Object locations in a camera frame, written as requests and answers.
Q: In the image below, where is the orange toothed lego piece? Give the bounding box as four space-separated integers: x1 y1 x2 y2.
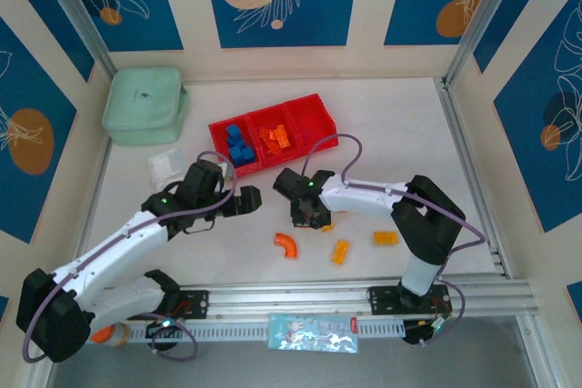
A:
258 128 284 155

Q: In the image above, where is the clear plastic box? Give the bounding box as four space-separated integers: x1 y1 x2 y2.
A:
147 147 188 190

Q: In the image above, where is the red three-compartment bin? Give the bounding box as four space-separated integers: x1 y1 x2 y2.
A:
207 94 340 179

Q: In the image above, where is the mint green zip pouch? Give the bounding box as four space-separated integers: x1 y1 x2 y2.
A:
100 65 190 147

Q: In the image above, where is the blue printed wipes packet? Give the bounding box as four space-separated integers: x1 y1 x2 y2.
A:
266 313 360 353

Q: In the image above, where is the black controller board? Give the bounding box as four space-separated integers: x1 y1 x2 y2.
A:
402 317 451 346
145 320 184 343

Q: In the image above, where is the jar with orange lid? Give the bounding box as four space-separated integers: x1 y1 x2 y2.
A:
88 322 131 347

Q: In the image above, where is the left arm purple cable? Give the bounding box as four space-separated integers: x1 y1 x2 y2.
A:
22 150 238 364

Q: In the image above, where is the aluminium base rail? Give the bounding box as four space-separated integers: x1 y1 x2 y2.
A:
81 276 542 328

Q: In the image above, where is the white slotted cable duct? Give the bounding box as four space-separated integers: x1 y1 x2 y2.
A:
126 320 406 343

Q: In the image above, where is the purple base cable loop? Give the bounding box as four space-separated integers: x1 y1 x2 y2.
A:
135 310 199 362
426 285 467 344

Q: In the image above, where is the aluminium frame post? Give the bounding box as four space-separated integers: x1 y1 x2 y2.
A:
443 0 524 89
34 0 117 85

